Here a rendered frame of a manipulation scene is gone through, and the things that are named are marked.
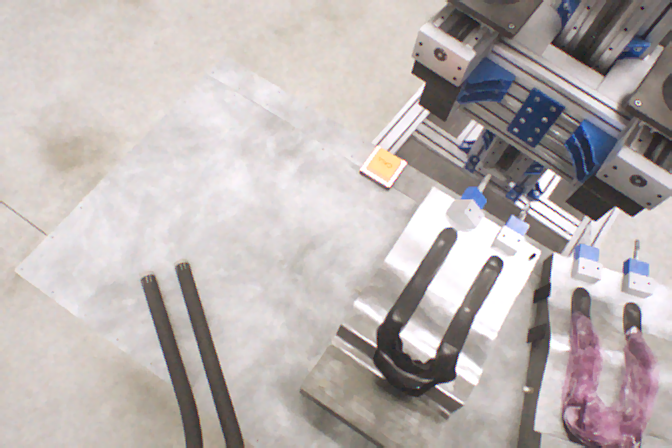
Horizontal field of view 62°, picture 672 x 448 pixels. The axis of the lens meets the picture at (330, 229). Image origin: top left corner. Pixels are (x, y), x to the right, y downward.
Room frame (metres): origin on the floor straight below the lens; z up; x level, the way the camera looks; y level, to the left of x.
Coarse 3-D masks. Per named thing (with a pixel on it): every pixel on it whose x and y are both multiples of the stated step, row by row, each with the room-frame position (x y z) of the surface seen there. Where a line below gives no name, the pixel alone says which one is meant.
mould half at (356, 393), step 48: (432, 192) 0.58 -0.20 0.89; (432, 240) 0.47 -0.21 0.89; (480, 240) 0.49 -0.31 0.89; (384, 288) 0.34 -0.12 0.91; (432, 288) 0.37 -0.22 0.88; (336, 336) 0.24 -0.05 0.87; (432, 336) 0.26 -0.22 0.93; (480, 336) 0.29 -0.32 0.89; (336, 384) 0.16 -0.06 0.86; (384, 384) 0.17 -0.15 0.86; (384, 432) 0.09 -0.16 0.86; (432, 432) 0.10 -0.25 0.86
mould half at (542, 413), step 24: (552, 264) 0.48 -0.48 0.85; (552, 288) 0.43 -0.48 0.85; (576, 288) 0.44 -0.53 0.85; (600, 288) 0.45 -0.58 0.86; (552, 312) 0.37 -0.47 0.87; (600, 312) 0.40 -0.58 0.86; (648, 312) 0.41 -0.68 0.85; (552, 336) 0.31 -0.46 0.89; (600, 336) 0.34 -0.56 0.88; (648, 336) 0.36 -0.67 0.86; (552, 360) 0.27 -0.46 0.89; (528, 384) 0.23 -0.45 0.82; (552, 384) 0.23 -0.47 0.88; (600, 384) 0.24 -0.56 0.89; (528, 408) 0.18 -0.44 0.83; (552, 408) 0.18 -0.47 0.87; (528, 432) 0.14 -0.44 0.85; (552, 432) 0.14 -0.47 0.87; (648, 432) 0.17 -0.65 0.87
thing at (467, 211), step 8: (488, 176) 0.63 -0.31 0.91; (480, 184) 0.61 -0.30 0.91; (464, 192) 0.59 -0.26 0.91; (472, 192) 0.58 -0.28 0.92; (480, 192) 0.59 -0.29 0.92; (464, 200) 0.56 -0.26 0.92; (472, 200) 0.55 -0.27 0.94; (480, 200) 0.57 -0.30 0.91; (448, 208) 0.55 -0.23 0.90; (456, 208) 0.54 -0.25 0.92; (464, 208) 0.53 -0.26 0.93; (472, 208) 0.54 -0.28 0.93; (480, 208) 0.56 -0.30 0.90; (456, 216) 0.53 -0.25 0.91; (464, 216) 0.52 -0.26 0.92; (472, 216) 0.52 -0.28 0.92; (480, 216) 0.53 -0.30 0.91; (464, 224) 0.52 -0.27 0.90; (472, 224) 0.51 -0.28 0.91
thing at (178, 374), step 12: (144, 276) 0.30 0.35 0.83; (144, 288) 0.28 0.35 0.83; (156, 288) 0.28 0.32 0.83; (156, 300) 0.26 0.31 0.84; (156, 312) 0.23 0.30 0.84; (156, 324) 0.21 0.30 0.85; (168, 324) 0.21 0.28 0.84; (168, 336) 0.19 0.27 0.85; (168, 348) 0.17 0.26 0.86; (168, 360) 0.14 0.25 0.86; (180, 360) 0.15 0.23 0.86; (180, 372) 0.13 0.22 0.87; (180, 384) 0.10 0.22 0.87
